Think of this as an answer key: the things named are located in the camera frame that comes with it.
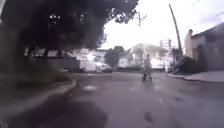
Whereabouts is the person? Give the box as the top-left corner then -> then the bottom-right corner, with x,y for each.
141,53 -> 154,83

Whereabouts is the round dark tree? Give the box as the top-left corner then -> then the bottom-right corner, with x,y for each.
103,45 -> 129,69

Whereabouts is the large overhanging tree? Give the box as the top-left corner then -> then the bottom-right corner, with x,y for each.
0,0 -> 140,73

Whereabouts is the pale distant building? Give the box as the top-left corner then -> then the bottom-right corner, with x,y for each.
126,43 -> 172,70

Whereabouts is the pale sidewalk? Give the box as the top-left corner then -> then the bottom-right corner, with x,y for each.
167,69 -> 224,84

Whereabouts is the grey asphalt road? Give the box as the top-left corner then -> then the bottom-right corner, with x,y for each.
0,71 -> 224,128

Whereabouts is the pale kerb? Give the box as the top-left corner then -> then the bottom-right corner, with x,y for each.
0,78 -> 78,118

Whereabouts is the building with dark roof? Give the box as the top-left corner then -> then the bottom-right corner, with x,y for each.
183,22 -> 224,73

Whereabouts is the leaning utility pole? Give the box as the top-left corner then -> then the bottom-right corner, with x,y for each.
168,3 -> 184,58

